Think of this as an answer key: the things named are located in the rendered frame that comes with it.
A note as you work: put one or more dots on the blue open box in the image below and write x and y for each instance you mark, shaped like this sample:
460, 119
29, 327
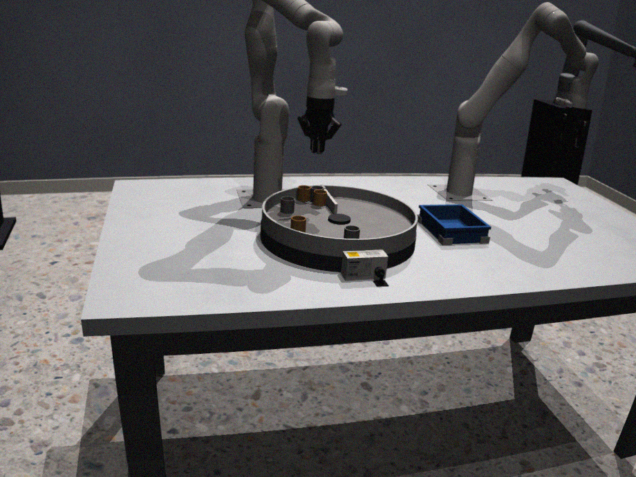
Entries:
452, 217

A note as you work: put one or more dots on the bronze bushing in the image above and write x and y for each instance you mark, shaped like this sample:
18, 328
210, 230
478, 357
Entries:
298, 223
303, 193
319, 198

